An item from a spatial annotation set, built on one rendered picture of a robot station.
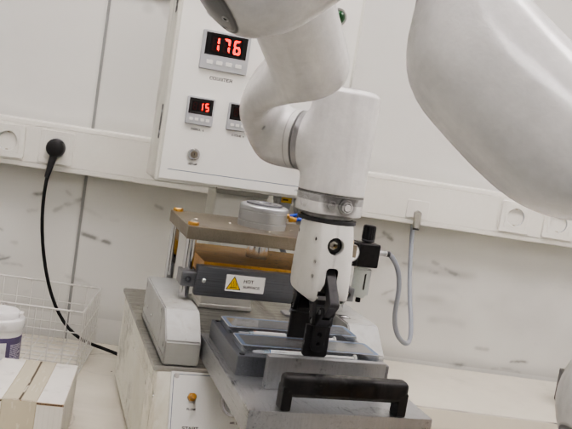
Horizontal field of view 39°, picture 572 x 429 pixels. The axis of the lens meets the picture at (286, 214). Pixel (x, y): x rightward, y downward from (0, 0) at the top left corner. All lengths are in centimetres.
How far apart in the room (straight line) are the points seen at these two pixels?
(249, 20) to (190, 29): 85
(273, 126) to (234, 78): 42
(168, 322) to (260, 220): 24
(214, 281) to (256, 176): 29
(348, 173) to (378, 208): 80
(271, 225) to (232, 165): 19
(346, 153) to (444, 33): 47
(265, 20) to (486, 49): 15
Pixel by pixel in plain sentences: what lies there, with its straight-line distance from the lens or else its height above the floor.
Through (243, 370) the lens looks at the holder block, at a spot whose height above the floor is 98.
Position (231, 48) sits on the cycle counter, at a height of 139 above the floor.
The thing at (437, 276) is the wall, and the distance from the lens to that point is 188.
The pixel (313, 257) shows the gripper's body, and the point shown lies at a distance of 99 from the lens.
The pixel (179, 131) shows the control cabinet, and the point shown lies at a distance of 140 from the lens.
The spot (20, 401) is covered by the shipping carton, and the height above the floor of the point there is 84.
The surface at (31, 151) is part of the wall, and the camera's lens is 177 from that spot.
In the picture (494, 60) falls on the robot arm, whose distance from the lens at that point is 52.
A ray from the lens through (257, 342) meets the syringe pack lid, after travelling 102.
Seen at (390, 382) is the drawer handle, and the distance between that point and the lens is 94.
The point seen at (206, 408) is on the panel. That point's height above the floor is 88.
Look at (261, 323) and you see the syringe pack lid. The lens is 112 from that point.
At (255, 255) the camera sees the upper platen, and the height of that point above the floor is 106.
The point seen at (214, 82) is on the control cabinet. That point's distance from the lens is 141.
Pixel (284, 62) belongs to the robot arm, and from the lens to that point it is 84.
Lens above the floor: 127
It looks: 6 degrees down
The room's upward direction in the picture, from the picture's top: 9 degrees clockwise
